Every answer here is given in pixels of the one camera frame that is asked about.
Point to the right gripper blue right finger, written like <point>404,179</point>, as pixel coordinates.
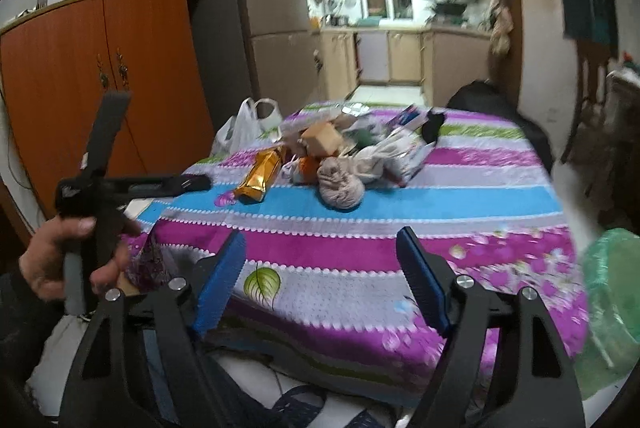
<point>429,278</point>

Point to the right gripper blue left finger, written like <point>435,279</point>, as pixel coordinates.
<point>213,280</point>

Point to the beige knitted sock ball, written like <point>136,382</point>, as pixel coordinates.
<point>338,187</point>

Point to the orange printed paper bag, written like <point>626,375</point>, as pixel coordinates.
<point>302,170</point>

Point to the beige kitchen base cabinets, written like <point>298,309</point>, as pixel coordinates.
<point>437,59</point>

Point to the green lined trash bin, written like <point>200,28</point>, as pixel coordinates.
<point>611,276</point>

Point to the person's left hand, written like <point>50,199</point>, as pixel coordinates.
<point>42,263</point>

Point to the colourful striped floral tablecloth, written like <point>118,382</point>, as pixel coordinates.
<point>321,291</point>

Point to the gold snack packet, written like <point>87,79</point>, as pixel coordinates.
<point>266,167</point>

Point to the white red tissue pack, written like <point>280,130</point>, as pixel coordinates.
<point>404,153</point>

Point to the black sock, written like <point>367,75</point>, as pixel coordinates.
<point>430,129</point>

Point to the dark green rolled sock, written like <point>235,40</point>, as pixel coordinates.
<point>366,138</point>

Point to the tan sponge block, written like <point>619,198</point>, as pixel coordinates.
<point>322,140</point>

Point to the orange wooden cabinet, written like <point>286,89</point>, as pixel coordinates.
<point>57,64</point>

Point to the white plastic bag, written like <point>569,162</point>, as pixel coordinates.
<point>254,118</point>

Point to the black bag on floor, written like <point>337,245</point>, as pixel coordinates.
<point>483,98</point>

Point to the grey refrigerator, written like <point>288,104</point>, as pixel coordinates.
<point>257,49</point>

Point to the wooden dining chair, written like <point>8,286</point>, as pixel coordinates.
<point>593,60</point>

